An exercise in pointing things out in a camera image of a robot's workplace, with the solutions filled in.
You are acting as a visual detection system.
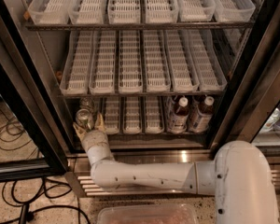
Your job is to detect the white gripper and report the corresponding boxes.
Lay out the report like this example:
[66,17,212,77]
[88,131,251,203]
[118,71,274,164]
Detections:
[73,112,105,141]

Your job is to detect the green 7up can front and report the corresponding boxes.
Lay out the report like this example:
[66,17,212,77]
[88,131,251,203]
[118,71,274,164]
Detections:
[76,108,94,130]

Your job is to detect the green 7up can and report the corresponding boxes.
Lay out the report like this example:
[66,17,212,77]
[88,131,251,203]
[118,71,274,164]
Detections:
[76,108,94,130]
[79,97,96,113]

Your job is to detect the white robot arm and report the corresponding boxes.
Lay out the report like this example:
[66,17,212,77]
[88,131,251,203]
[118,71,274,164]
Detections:
[73,117,280,224]

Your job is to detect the green 7up can rear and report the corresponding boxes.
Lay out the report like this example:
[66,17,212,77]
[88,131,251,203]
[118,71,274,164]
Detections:
[79,97,96,113]

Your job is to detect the bottom shelf tray two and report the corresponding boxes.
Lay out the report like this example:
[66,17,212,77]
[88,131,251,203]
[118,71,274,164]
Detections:
[102,97,119,134]

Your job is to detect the shelf tray two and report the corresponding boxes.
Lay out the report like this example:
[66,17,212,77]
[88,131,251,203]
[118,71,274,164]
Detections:
[102,97,119,134]
[89,31,117,94]
[68,0,107,24]

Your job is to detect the bottom shelf tray three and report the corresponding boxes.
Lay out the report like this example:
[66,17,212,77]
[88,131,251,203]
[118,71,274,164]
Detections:
[123,97,141,134]

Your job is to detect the shelf tray three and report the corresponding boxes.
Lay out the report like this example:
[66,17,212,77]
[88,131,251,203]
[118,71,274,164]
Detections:
[107,0,141,24]
[119,31,143,93]
[123,97,141,134]

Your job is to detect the middle shelf tray one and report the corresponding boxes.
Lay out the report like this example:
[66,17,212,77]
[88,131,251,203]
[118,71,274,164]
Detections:
[60,31,93,95]

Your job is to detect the shelf tray one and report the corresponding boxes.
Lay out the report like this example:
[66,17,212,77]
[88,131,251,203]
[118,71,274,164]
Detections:
[28,0,71,25]
[60,31,93,95]

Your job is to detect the bottom shelf tray four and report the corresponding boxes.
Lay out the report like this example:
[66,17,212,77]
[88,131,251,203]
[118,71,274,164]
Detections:
[144,96,164,133]

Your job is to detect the shelf tray four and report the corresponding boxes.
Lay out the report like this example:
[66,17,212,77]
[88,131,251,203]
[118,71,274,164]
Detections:
[143,30,171,92]
[144,0,179,23]
[144,96,164,133]

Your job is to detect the open left fridge door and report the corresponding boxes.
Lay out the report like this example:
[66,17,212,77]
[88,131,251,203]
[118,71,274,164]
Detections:
[0,37,67,182]

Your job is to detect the middle shelf tray two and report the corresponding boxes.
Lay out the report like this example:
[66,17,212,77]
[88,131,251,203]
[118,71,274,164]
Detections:
[89,31,117,94]

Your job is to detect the middle shelf tray three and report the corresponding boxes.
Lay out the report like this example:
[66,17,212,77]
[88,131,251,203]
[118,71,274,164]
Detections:
[119,31,143,93]

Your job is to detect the middle shelf tray four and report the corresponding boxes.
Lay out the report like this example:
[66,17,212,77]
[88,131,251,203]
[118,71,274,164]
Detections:
[143,30,171,92]

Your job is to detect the stainless steel fridge cabinet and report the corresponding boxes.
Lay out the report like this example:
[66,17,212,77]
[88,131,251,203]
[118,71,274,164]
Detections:
[0,0,280,198]

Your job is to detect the middle shelf tray five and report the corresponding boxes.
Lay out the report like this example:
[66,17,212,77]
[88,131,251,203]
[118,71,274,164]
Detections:
[164,30,199,92]

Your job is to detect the shelf tray five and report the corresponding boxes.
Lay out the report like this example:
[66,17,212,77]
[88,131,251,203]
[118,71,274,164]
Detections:
[164,30,199,92]
[177,0,216,22]

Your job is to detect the top shelf tray three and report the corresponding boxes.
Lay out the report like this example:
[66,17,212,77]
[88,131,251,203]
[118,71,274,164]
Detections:
[107,0,141,24]

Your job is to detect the top shelf tray two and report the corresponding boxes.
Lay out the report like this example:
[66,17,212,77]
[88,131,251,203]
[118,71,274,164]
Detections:
[68,0,107,24]

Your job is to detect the top shelf tray one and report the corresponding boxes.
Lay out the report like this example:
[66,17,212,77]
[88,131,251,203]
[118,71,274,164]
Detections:
[28,0,71,25]

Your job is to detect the middle shelf tray six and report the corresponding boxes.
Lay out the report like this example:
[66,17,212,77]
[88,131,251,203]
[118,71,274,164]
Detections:
[188,30,227,91]

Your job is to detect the shelf tray six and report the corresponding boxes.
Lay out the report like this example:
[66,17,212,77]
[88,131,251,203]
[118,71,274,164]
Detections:
[188,30,227,91]
[214,0,255,22]

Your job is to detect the top shelf tray four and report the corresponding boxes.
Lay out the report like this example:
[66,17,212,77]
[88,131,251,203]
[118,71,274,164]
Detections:
[144,0,179,23]

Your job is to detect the top shelf tray five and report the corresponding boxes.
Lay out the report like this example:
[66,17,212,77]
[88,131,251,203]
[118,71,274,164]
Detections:
[177,0,216,22]

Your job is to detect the right glass fridge door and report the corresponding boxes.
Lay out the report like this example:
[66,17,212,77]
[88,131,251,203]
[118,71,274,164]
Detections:
[208,0,280,159]

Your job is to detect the white can behind glass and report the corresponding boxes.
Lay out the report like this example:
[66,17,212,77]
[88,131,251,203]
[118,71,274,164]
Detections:
[260,108,280,133]

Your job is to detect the top shelf tray six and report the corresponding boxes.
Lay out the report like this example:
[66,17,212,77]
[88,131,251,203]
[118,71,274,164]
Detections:
[214,0,255,22]

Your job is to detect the left tea bottle white cap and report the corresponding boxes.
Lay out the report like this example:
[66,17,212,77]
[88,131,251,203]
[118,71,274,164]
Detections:
[168,97,189,133]

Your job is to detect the tea bottle white cap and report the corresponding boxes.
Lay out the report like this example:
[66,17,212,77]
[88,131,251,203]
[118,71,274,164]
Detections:
[189,96,215,133]
[168,97,189,133]

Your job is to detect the right tea bottle white cap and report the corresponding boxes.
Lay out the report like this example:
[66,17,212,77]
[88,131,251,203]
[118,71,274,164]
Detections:
[189,96,215,133]

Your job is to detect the clear plastic bin on floor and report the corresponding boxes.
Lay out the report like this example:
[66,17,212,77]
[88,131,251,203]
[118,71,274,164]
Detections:
[97,203,199,224]

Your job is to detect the black floor cables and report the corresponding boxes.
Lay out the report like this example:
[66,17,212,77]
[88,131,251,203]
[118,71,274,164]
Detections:
[0,109,91,224]

